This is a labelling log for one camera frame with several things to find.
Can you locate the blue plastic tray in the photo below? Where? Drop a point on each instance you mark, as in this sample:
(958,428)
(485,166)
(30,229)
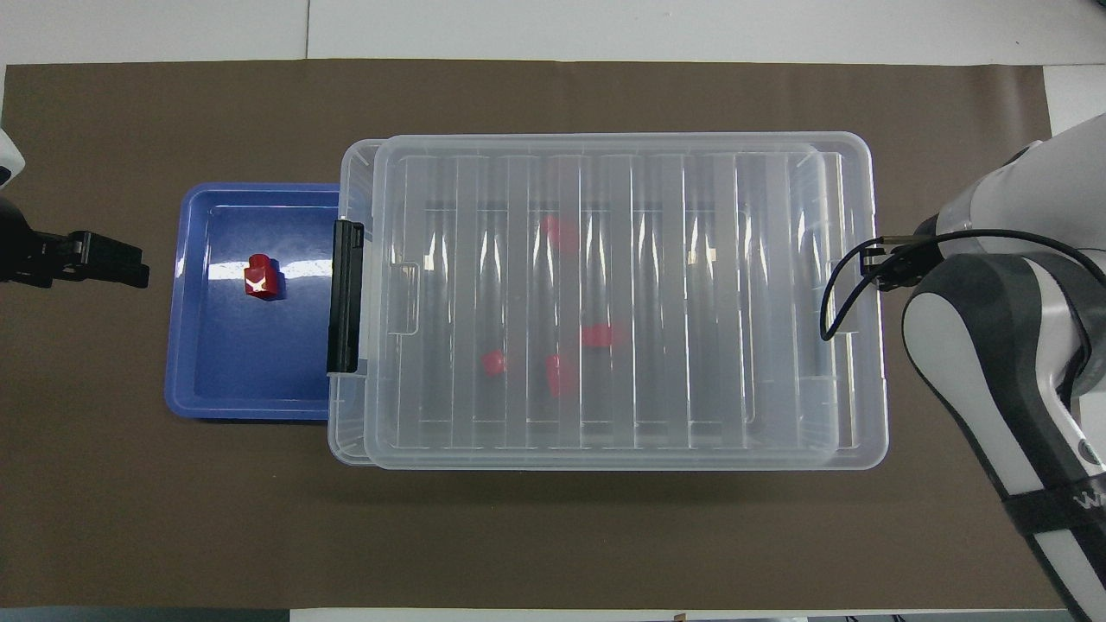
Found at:
(251,363)

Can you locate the brown table mat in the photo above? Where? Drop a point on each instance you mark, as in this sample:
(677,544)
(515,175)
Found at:
(173,518)

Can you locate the red plastic block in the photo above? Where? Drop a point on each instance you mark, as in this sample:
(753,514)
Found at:
(262,278)
(560,376)
(493,363)
(600,335)
(560,231)

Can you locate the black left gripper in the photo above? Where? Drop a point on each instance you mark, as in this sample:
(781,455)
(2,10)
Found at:
(34,255)

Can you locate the clear ribbed box lid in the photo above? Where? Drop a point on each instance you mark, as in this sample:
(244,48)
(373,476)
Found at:
(648,415)

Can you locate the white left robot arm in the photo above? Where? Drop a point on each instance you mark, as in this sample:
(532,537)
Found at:
(7,164)

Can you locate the clear plastic storage box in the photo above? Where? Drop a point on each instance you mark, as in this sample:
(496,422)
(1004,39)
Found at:
(350,173)

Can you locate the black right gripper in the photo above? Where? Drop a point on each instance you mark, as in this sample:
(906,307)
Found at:
(912,259)

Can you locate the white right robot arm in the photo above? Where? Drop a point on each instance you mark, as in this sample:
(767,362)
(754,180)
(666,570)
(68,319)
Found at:
(994,363)

